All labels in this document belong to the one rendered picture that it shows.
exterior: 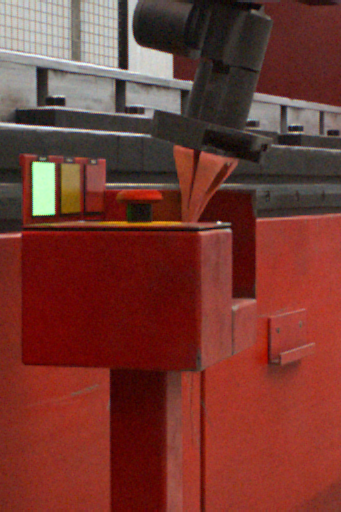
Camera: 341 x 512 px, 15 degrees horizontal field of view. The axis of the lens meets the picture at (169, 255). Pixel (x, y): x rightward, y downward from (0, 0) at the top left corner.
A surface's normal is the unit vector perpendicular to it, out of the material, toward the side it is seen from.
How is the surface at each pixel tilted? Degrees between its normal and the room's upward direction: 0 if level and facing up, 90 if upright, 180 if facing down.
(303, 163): 90
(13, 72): 90
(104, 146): 90
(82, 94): 90
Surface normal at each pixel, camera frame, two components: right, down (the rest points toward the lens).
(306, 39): -0.44, 0.05
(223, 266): 0.95, 0.01
